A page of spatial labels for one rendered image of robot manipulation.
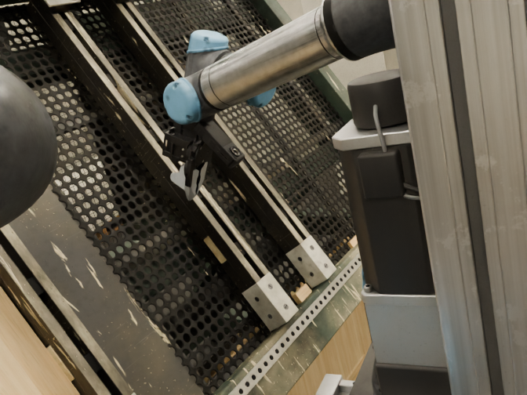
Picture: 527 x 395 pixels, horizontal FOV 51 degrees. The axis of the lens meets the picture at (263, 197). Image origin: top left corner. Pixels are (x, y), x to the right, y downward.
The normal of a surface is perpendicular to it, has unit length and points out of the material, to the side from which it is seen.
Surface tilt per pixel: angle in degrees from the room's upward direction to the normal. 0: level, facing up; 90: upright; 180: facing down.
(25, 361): 60
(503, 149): 90
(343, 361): 90
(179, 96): 90
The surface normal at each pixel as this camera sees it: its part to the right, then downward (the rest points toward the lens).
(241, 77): -0.57, 0.46
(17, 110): 0.91, -0.31
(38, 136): 1.00, -0.06
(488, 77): -0.41, 0.37
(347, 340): 0.81, -0.01
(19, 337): 0.58, -0.48
